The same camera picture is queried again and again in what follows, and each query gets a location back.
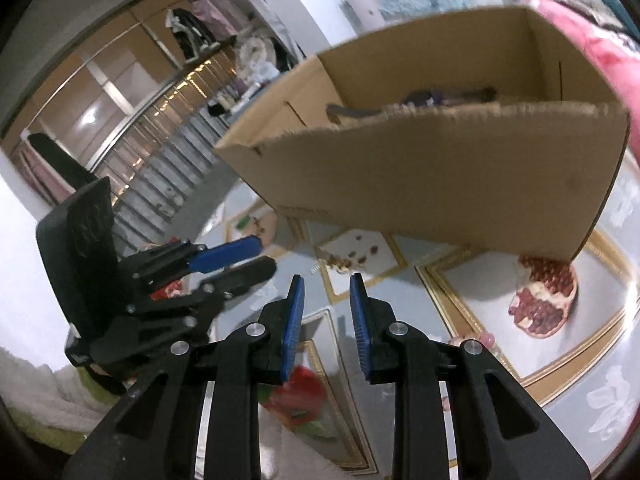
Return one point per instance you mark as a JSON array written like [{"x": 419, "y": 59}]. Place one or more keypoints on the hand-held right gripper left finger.
[{"x": 292, "y": 330}]

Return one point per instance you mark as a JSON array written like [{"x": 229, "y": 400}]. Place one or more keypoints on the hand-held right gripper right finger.
[{"x": 360, "y": 332}]

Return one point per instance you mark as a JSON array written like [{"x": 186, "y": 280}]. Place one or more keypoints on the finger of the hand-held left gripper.
[
  {"x": 225, "y": 255},
  {"x": 250, "y": 272}
]

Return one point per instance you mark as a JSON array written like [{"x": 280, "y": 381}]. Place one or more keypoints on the small silver spring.
[{"x": 314, "y": 268}]

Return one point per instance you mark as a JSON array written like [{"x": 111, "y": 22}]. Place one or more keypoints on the large cardboard box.
[{"x": 450, "y": 185}]

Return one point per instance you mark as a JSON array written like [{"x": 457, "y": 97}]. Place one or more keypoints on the square smartwatch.
[{"x": 425, "y": 96}]

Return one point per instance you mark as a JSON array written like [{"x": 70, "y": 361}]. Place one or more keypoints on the person's left forearm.
[{"x": 40, "y": 395}]

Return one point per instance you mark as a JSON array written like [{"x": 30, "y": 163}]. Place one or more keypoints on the dark cloth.
[{"x": 50, "y": 160}]

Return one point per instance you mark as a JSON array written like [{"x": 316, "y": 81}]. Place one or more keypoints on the metal stair railing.
[{"x": 165, "y": 160}]

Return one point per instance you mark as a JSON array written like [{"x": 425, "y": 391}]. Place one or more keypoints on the fruit print floor mat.
[{"x": 480, "y": 285}]

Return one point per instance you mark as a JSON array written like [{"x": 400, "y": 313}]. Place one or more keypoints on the wooden wardrobe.
[{"x": 100, "y": 90}]

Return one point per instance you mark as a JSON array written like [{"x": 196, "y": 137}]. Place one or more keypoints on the beige quilt pile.
[{"x": 255, "y": 52}]

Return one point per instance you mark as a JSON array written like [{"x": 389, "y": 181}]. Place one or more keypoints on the black white jacket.
[{"x": 187, "y": 30}]

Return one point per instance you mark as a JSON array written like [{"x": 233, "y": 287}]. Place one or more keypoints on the pink hanging garments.
[{"x": 215, "y": 15}]

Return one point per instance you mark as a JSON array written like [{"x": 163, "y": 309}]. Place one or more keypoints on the pink paper roll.
[{"x": 360, "y": 7}]

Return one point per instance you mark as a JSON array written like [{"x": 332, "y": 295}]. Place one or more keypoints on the red floral blanket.
[{"x": 600, "y": 45}]

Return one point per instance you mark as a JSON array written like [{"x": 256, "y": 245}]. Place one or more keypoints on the grey blanket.
[{"x": 575, "y": 2}]

